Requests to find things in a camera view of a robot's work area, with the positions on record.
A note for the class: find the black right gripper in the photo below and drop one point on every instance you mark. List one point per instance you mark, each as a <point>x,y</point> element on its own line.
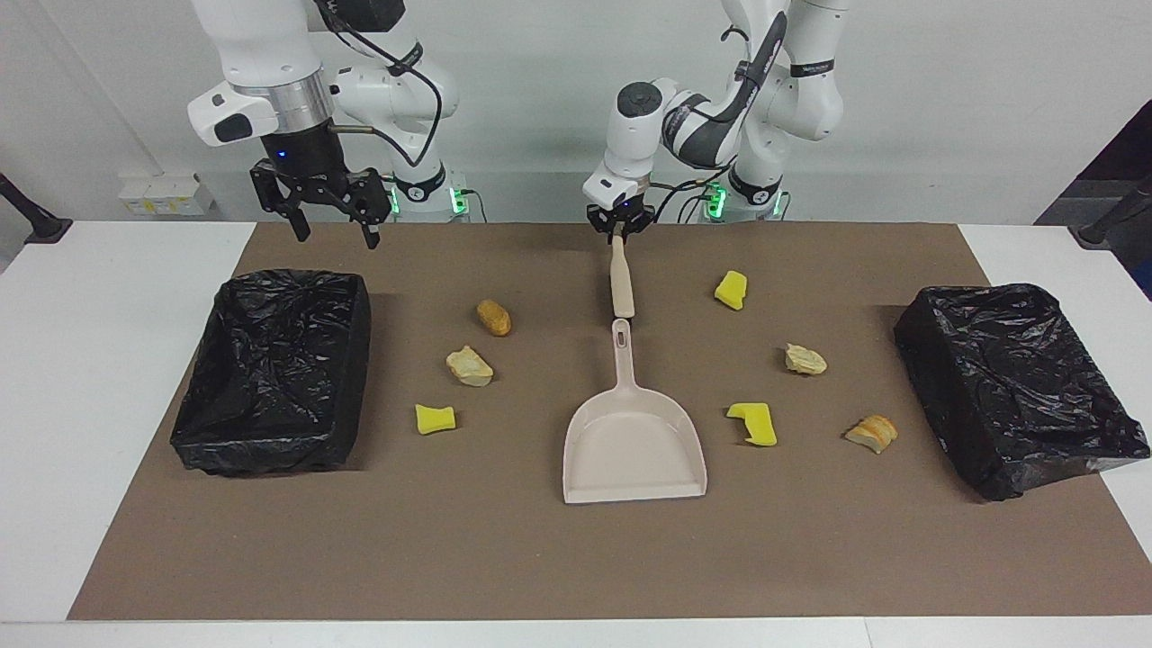
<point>301,157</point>

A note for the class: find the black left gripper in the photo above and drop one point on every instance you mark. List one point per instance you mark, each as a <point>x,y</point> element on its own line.
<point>621,214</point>

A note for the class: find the beige hand brush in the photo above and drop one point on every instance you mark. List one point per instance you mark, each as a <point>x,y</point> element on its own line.
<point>622,288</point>

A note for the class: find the yellow sponge with green backing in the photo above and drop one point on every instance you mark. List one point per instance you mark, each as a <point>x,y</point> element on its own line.
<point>731,290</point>

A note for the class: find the brown peanut-shaped bread roll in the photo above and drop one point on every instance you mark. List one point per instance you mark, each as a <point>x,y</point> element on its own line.
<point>494,319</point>

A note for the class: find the pale torn bread chunk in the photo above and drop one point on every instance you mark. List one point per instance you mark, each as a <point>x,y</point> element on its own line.
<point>469,366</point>

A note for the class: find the beige plastic dustpan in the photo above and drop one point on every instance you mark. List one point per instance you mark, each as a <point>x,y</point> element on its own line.
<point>630,441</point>

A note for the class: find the pale ridged bread piece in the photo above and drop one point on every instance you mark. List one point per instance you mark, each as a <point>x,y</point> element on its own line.
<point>805,360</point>

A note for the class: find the notched yellow sponge piece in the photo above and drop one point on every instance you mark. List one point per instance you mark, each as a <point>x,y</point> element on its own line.
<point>756,427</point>

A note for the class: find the striped croissant-like bread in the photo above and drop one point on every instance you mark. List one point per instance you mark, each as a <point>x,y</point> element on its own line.
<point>871,434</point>

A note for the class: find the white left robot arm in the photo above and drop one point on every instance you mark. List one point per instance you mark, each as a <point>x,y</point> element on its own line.
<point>630,135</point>

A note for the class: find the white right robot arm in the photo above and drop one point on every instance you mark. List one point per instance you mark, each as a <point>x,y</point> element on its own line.
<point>261,45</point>

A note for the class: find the bin with black plastic bag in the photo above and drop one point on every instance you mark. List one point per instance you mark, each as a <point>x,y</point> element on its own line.
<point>270,378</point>
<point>1008,387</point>

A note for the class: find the black stand foot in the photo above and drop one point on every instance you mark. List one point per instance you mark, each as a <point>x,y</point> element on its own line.
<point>1102,229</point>
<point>36,220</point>

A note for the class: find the brown table mat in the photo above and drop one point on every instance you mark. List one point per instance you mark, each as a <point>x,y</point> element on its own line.
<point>540,558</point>

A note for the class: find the white wall socket box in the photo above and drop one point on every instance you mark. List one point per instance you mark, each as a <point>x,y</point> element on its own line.
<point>166,198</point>

